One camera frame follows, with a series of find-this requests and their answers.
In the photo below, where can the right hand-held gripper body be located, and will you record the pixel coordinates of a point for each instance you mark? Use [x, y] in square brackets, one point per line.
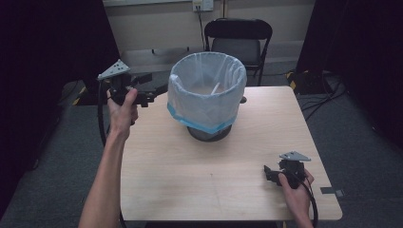
[293, 171]

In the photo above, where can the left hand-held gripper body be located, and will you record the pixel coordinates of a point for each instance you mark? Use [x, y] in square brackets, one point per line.
[118, 84]

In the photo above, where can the trash bin with plastic liner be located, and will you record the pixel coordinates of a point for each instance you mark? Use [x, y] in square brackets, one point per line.
[206, 104]

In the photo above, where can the grey trash bin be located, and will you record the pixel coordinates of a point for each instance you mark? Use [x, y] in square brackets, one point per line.
[207, 136]

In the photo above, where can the person's right hand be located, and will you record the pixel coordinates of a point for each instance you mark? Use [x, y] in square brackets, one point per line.
[296, 201]

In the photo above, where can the person's left hand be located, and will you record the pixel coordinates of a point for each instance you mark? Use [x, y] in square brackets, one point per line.
[122, 117]

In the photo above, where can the black stand base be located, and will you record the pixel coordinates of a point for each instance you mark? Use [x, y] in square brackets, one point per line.
[92, 95]
[309, 83]

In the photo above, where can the grey tape strip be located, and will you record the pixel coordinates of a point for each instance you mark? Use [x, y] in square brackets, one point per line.
[331, 190]

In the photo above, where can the black curtain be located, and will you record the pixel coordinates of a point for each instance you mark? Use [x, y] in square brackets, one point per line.
[47, 47]
[364, 41]

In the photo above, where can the black folding chair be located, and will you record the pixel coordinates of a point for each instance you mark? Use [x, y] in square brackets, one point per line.
[237, 30]

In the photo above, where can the white wall outlet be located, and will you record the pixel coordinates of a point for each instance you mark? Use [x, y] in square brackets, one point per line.
[202, 4]

